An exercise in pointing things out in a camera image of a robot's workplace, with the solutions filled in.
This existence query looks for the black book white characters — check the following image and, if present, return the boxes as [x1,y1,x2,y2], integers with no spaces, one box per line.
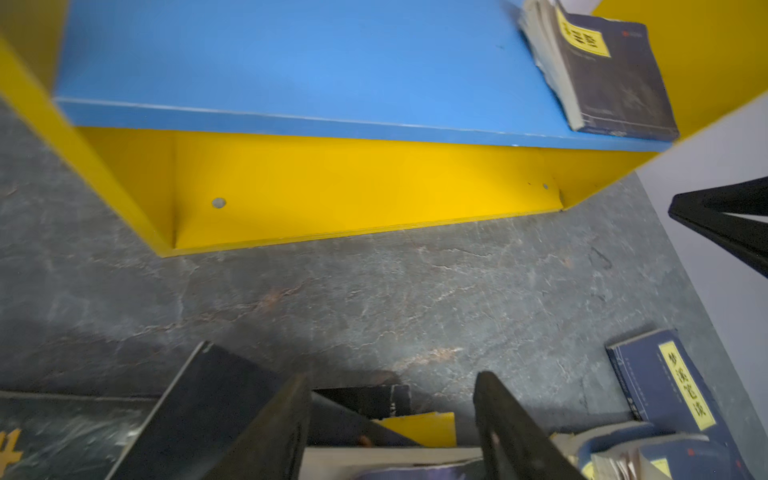
[107,341,415,479]

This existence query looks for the yellow shelf with pink and blue boards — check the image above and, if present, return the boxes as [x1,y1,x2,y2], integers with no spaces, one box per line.
[1,1,767,257]

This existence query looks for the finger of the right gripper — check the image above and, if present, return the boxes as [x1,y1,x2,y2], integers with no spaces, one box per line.
[668,177,767,276]

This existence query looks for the navy book yellow label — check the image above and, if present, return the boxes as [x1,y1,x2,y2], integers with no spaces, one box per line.
[518,1,680,142]
[550,421,745,479]
[604,328,754,480]

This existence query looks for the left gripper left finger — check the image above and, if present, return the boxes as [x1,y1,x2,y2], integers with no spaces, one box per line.
[205,374,311,480]

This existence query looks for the black book orange characters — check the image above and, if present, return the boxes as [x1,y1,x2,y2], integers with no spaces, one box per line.
[1,391,157,479]

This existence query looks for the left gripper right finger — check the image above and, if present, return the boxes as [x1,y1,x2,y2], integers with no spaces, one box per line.
[473,371,583,480]

